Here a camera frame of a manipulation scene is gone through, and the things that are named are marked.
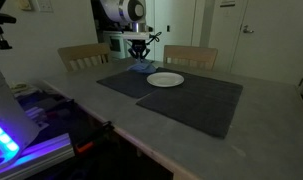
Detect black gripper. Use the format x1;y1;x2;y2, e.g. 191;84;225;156
128;39;152;63

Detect blue microfibre towel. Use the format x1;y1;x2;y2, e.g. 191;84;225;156
126;59;158;75

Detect white robot base blue light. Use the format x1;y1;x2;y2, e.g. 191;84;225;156
0;54;42;168

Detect large white plate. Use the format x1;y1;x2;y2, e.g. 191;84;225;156
146;71;185;88

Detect white oven dark window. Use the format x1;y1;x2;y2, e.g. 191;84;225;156
102;31;126;61

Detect dark ribbed placemat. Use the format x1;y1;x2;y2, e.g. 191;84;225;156
96;67;159;100
135;67;244;140

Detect light wooden slat chair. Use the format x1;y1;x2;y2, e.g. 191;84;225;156
162;44;219;72
56;43;113;73

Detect clamp with red-orange grip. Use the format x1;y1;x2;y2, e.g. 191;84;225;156
74;120;115;156

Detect grey stacked parts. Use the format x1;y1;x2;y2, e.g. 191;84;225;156
24;104;50;131

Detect yellowish flat item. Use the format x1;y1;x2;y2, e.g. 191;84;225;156
9;81;35;96

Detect white room door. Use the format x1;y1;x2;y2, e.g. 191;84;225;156
230;0;303;86

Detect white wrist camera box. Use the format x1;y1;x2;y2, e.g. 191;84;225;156
121;30;151;41

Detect black looped camera cable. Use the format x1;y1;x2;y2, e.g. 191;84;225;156
145;31;163;46

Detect white door black handle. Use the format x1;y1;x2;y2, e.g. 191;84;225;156
154;0;197;63

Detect white light switch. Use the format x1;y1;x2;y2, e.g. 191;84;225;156
35;0;54;14

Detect silver lever door handle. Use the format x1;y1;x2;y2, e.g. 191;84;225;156
241;24;255;35

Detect yellowish wall thermostat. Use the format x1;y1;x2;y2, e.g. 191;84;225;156
17;0;33;11

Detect aluminium rail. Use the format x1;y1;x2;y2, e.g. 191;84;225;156
0;133;75;180

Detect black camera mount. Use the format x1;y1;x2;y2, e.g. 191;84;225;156
0;11;17;51

